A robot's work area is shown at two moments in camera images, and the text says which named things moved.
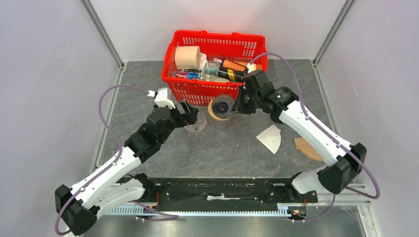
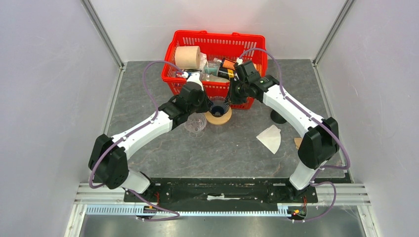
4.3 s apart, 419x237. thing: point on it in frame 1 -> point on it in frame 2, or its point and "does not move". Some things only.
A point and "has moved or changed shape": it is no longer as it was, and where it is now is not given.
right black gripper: [239, 106] -> [232, 98]
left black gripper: [190, 114] -> [207, 103]
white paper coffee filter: [272, 137] does not move
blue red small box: [190, 75] does not move
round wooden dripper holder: [210, 110] has moved or changed shape
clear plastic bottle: [211, 69] does not move
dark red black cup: [274, 113] does not move
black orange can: [231, 70] does not move
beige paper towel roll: [188, 57] does not move
